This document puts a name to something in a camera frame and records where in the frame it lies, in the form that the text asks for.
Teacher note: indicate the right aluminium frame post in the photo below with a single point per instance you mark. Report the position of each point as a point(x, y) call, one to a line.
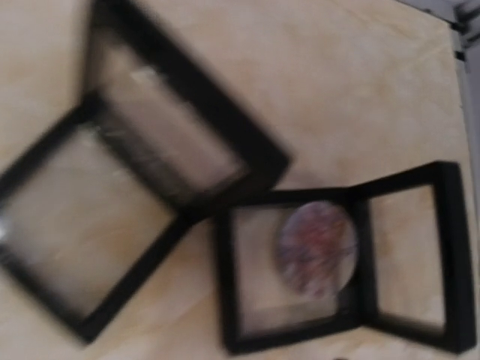
point(463, 17)

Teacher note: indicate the black display box orange brooch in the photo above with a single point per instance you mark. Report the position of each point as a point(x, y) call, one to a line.
point(153, 146)

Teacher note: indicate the round silver purple brooch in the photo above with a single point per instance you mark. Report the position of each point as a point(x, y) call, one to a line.
point(311, 245)

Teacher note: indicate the black display box silver brooch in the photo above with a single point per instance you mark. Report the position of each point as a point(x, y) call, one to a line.
point(358, 302)

